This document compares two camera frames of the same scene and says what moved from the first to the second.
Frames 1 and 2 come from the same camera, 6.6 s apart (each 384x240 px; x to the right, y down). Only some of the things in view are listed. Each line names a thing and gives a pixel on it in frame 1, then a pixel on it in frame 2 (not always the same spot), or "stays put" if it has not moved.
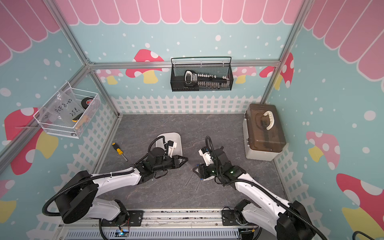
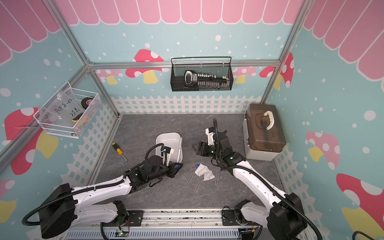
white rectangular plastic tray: [173, 136] stays put
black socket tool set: [205, 81] stays put
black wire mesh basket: [201, 74] stays put
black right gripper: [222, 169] → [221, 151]
